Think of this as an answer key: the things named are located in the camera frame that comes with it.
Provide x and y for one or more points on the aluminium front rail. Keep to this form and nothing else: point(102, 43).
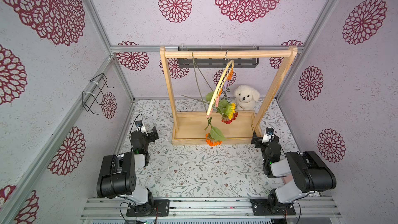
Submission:
point(205, 208)

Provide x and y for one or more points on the orange artificial flower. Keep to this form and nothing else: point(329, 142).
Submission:
point(212, 138)

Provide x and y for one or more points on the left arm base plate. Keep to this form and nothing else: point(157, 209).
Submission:
point(153, 208)

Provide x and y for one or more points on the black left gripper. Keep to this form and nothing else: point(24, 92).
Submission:
point(151, 137)

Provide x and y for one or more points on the black wire wall rack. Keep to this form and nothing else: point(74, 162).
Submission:
point(89, 98)

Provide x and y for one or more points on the white plush dog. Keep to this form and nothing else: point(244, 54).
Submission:
point(246, 98)

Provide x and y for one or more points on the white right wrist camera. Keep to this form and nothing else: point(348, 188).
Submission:
point(270, 136)

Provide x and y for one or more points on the wooden clothes rack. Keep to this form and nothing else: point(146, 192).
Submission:
point(189, 127)

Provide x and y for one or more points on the purple clothes peg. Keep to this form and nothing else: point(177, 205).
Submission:
point(225, 83)

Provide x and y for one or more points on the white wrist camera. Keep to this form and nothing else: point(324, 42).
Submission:
point(140, 127)
point(270, 136)

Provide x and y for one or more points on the yellow clip hanger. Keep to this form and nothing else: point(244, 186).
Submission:
point(230, 65)

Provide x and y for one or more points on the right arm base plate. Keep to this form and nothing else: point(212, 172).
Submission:
point(265, 207)

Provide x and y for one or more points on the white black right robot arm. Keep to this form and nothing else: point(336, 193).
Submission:
point(309, 172)

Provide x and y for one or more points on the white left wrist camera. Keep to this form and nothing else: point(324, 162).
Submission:
point(140, 127)

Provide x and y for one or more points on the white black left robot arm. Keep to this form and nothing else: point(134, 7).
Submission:
point(117, 176)

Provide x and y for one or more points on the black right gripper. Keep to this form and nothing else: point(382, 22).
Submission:
point(258, 139)

